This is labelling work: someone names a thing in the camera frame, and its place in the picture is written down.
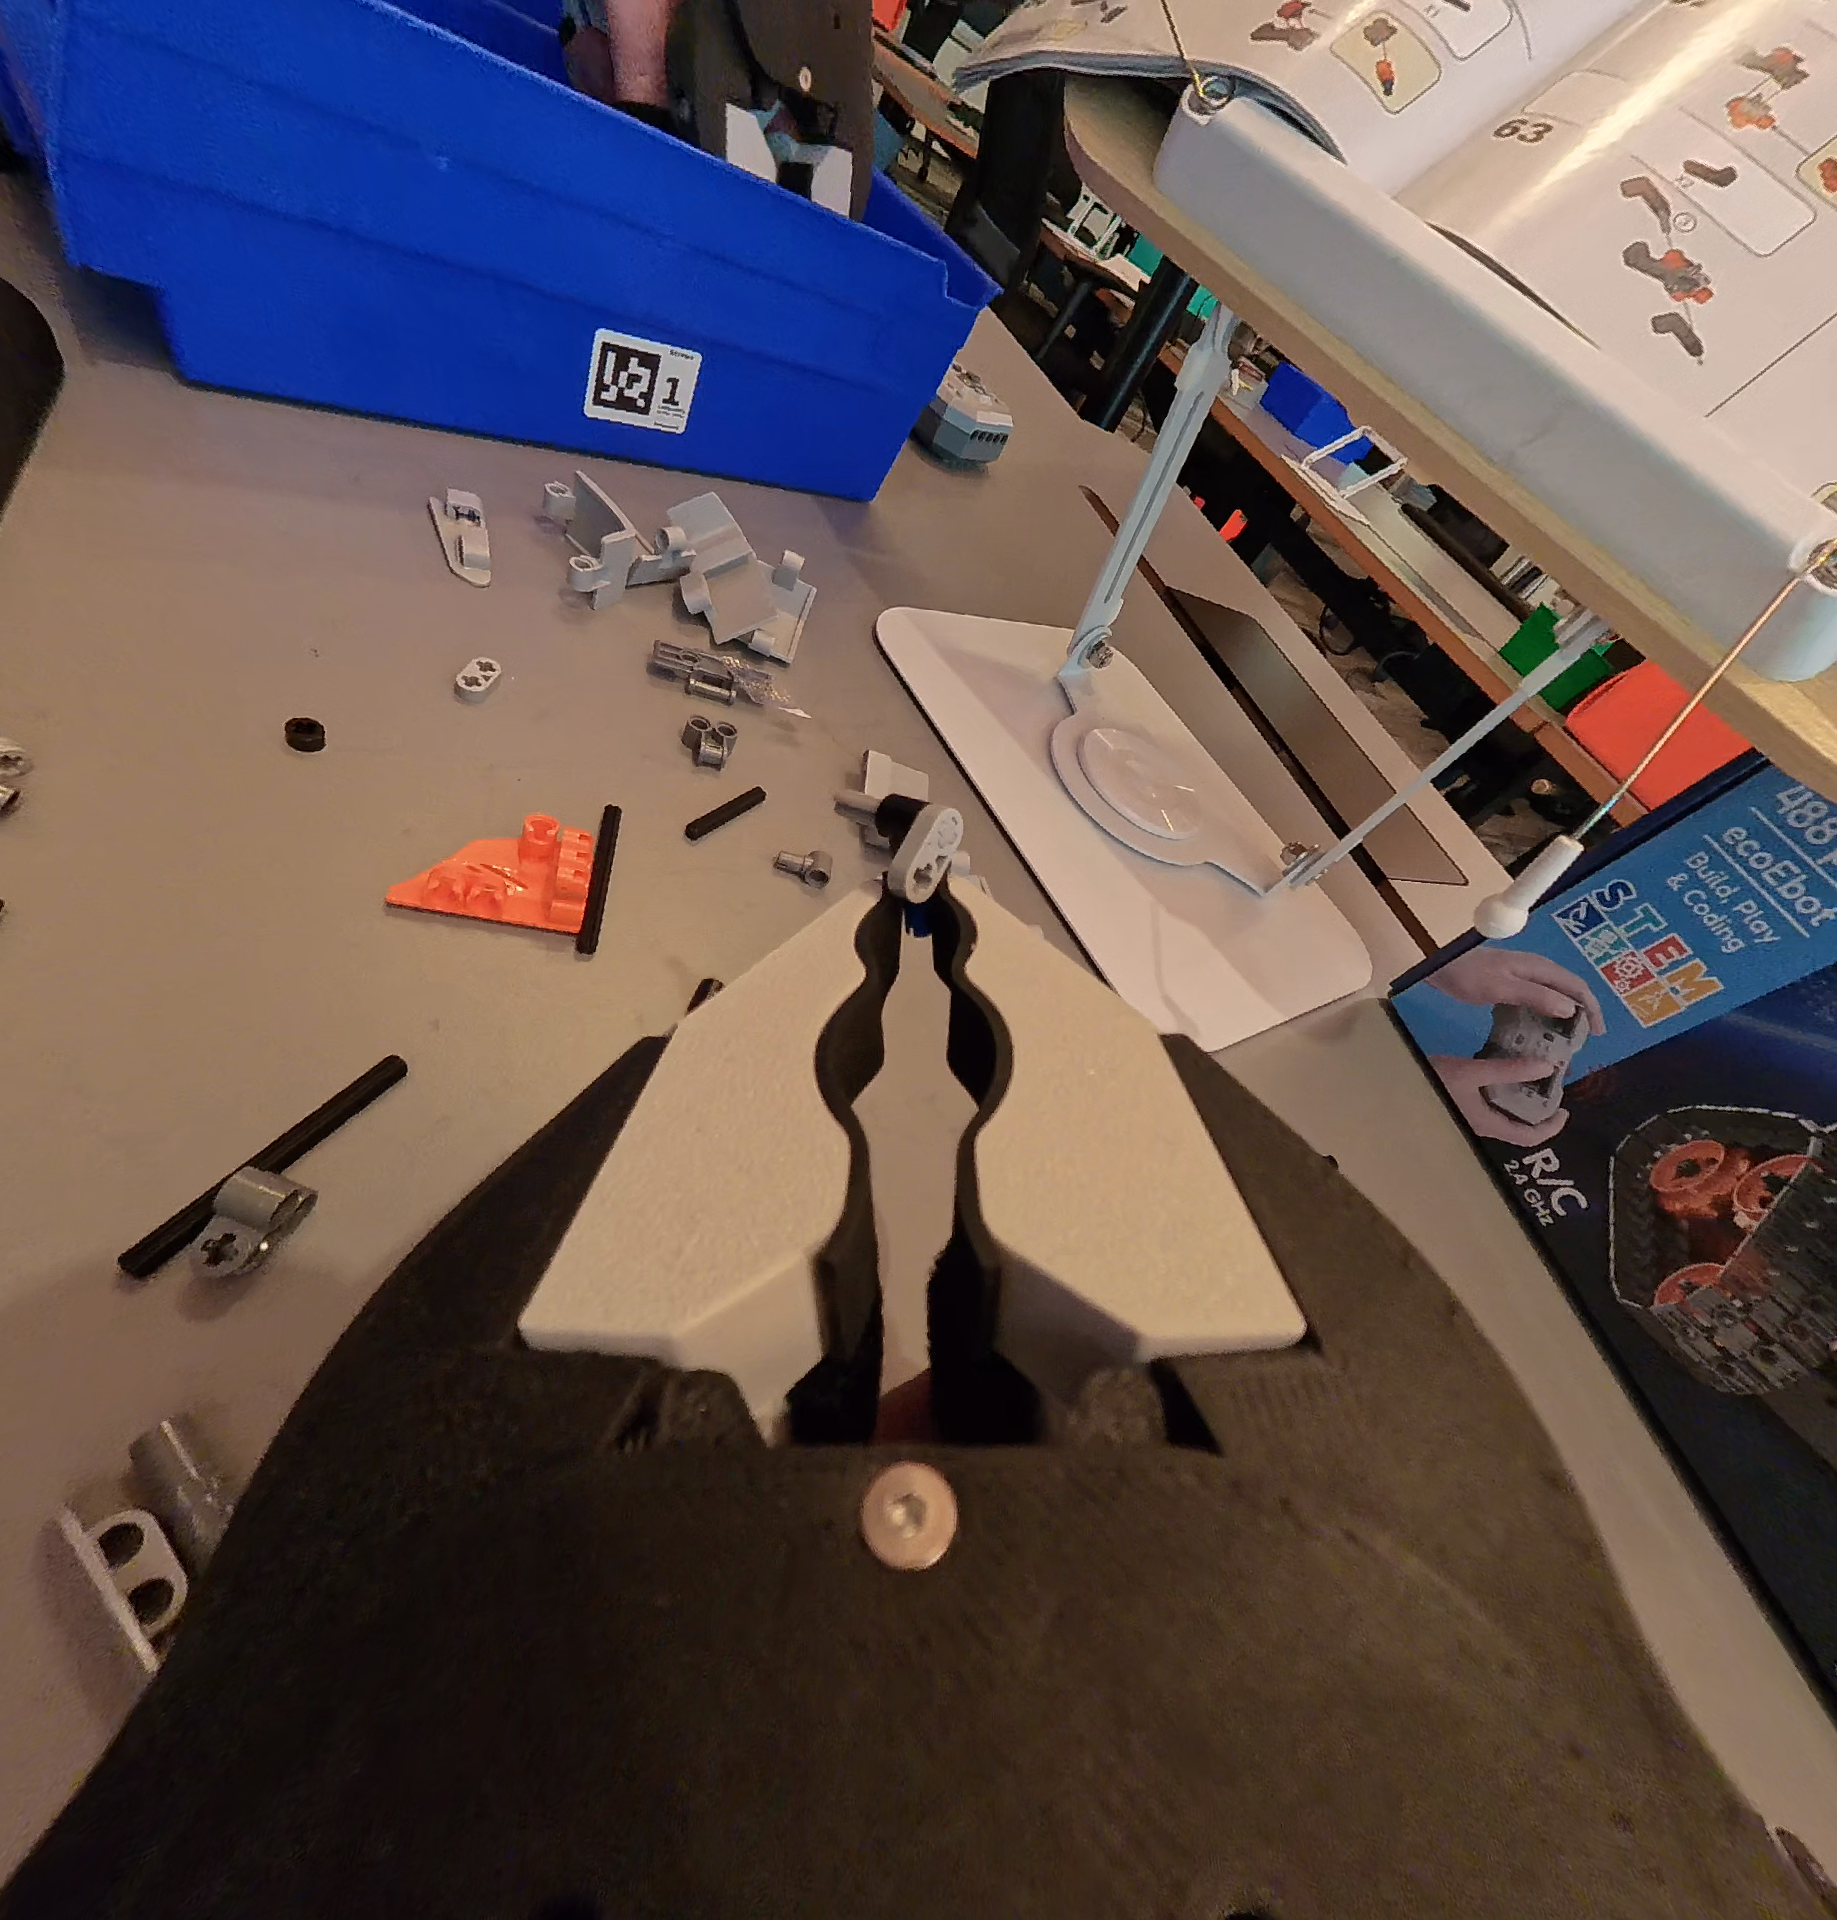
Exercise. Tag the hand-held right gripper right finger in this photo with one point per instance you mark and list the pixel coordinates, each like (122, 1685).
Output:
(1129, 1201)

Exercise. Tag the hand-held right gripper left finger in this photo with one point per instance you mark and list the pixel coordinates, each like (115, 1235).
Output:
(678, 1201)

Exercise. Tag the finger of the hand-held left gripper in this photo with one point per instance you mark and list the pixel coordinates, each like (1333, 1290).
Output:
(836, 176)
(748, 138)

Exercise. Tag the black pin blue end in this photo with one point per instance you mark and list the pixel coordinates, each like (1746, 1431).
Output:
(915, 917)

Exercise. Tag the person's left hand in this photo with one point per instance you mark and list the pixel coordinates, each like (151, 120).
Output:
(618, 46)

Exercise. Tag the grey motor block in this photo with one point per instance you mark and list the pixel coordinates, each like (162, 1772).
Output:
(961, 422)

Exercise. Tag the small grey pin connector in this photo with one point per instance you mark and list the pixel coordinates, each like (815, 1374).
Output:
(802, 865)

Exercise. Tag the long black axle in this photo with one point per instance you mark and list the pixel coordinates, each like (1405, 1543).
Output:
(332, 1101)

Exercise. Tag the orange studded wedge plate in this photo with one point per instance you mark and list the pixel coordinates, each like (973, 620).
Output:
(498, 888)

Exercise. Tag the blue plastic bin white tag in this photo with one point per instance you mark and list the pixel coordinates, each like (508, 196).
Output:
(407, 330)

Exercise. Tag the short black axle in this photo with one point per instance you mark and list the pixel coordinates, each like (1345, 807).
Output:
(728, 813)

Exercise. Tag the grey axle connector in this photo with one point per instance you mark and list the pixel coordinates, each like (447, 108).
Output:
(251, 1222)

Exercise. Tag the dark grey double connector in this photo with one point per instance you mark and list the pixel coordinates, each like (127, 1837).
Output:
(712, 742)

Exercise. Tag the light grey box piece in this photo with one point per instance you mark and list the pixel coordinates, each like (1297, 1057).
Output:
(873, 781)

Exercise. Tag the light grey flat panel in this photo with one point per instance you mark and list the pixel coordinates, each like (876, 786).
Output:
(462, 535)

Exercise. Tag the dark grey connectors plastic bag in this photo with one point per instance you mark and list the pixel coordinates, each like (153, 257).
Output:
(708, 676)

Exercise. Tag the white book stand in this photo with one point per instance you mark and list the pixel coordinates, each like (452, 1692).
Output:
(979, 706)

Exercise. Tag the small blue bin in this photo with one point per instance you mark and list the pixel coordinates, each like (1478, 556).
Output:
(1316, 401)

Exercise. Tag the light grey two-hole connector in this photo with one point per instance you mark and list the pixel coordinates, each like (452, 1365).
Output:
(479, 677)

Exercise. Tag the blue toy robot box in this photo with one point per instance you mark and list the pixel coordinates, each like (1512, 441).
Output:
(1683, 1351)

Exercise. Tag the grey orange brick assembly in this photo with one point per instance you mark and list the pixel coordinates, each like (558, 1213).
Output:
(138, 1531)

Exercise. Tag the green storage bin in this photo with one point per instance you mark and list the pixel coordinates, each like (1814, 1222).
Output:
(1550, 652)

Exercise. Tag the orange storage bin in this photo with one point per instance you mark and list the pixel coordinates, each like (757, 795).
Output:
(1654, 738)

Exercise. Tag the instruction booklet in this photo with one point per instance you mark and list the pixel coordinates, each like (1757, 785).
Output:
(1609, 151)

